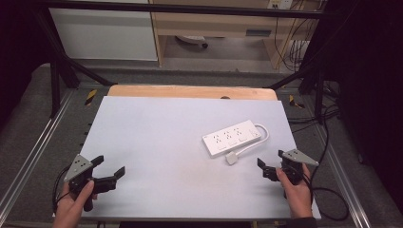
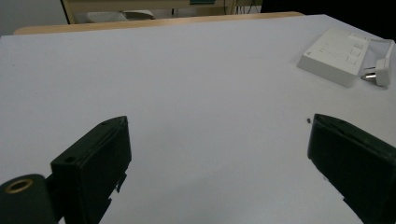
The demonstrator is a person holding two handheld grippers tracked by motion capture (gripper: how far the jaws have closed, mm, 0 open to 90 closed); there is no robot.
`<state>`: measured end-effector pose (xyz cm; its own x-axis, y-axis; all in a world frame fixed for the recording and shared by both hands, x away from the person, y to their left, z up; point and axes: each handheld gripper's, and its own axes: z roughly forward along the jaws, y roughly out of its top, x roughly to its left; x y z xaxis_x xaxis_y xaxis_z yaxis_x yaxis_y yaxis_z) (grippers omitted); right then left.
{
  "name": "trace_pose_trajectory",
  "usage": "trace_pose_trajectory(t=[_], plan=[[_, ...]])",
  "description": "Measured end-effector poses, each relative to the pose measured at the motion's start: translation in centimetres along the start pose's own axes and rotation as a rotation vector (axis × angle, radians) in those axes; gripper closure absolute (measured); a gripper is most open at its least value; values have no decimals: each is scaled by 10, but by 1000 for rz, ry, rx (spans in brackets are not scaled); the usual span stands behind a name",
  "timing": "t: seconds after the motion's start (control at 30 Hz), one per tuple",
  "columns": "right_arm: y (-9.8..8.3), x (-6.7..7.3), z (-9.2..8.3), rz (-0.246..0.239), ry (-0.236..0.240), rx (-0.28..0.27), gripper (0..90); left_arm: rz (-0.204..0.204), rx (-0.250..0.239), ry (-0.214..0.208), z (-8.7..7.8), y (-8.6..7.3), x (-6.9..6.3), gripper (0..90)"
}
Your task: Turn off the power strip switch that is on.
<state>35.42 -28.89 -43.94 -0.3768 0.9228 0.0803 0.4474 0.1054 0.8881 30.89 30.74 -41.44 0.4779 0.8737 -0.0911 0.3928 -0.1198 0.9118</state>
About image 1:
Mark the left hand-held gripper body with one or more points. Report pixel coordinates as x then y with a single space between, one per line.
78 167

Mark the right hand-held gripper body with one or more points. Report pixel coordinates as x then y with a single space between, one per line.
297 156

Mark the white plug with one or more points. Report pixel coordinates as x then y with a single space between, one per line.
231 158

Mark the white power strip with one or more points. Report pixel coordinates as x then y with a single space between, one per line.
233 138

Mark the person's right hand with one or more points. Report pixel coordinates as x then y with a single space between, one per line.
297 198

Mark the person's left hand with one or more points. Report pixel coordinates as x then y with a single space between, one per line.
71 207

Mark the black curtain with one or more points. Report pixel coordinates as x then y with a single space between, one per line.
374 79
19 47

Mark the wooden table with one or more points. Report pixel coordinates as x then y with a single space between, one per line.
190 92

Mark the white cabinet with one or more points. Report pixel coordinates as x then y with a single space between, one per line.
103 33

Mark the wooden desk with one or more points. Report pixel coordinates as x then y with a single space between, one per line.
218 27

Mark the chair base with wheel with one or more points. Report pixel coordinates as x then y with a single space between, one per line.
191 39

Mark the metal floor rail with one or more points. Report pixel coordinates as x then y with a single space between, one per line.
343 183
31 148

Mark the black frame post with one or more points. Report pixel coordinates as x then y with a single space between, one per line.
55 87
319 98

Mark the black frame strut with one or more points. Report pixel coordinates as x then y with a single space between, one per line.
86 72
291 78

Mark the white wall socket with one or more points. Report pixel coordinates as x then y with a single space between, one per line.
280 3

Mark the black frame crossbar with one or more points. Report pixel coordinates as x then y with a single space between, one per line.
190 10

